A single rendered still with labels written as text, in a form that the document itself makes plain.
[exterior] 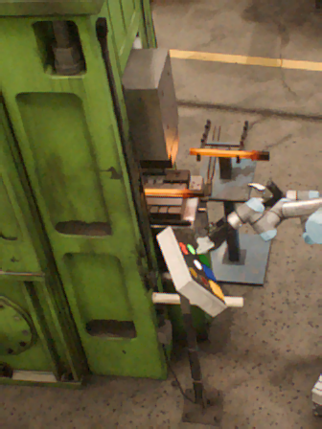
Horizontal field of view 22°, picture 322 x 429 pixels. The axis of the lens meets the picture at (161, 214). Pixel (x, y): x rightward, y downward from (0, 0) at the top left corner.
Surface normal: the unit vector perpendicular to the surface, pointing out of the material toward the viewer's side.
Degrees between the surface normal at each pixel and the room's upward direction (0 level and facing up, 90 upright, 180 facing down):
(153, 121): 90
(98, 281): 90
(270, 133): 0
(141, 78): 0
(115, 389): 0
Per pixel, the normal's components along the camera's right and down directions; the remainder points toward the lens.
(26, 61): -0.17, 0.69
